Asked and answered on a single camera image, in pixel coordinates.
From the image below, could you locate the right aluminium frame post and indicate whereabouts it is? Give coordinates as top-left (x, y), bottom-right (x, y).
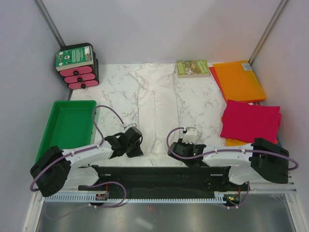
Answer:
top-left (248, 0), bottom-right (290, 66)

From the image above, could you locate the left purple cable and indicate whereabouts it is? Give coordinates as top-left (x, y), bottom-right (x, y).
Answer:
top-left (29, 105), bottom-right (127, 221)

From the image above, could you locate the black pink drawer stand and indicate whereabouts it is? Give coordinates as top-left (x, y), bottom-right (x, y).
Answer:
top-left (57, 43), bottom-right (99, 90)

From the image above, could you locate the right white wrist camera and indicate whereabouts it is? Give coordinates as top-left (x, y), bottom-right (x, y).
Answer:
top-left (182, 127), bottom-right (197, 145)

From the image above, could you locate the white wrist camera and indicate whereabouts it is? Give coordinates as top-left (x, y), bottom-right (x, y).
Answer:
top-left (123, 123), bottom-right (137, 131)
top-left (182, 127), bottom-right (197, 145)

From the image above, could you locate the white slotted cable duct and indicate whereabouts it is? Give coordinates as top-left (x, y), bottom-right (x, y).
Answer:
top-left (44, 191), bottom-right (238, 203)

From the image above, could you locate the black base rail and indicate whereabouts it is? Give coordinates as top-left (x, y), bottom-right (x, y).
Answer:
top-left (78, 165), bottom-right (249, 197)

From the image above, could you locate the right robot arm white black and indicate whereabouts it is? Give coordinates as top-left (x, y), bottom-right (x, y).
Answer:
top-left (168, 138), bottom-right (289, 190)

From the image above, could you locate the green book on stand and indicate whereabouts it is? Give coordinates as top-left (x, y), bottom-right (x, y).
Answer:
top-left (56, 46), bottom-right (94, 72)

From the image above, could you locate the white t shirt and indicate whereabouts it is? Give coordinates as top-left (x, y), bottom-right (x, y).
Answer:
top-left (130, 63), bottom-right (179, 155)

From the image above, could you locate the light green book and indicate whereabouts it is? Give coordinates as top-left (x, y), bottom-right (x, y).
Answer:
top-left (176, 60), bottom-right (210, 78)

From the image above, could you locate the left aluminium frame post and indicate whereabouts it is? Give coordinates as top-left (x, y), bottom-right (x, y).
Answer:
top-left (33, 0), bottom-right (65, 47)

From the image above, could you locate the orange plastic folder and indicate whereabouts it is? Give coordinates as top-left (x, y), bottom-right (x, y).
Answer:
top-left (213, 60), bottom-right (267, 103)

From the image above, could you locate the magenta folded t shirt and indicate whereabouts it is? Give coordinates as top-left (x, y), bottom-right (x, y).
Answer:
top-left (220, 100), bottom-right (282, 144)

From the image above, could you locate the green plastic tray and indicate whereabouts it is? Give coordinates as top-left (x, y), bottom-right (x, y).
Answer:
top-left (36, 100), bottom-right (97, 161)

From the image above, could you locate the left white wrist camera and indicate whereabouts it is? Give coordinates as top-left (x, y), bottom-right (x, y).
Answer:
top-left (123, 123), bottom-right (137, 131)

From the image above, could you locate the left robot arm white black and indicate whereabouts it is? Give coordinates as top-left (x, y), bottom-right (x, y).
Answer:
top-left (30, 126), bottom-right (143, 197)

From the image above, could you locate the red folder under orange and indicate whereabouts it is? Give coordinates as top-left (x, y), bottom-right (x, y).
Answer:
top-left (209, 67), bottom-right (258, 104)

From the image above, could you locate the aluminium frame post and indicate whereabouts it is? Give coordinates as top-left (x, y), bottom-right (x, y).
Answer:
top-left (33, 0), bottom-right (65, 47)
top-left (248, 0), bottom-right (290, 66)

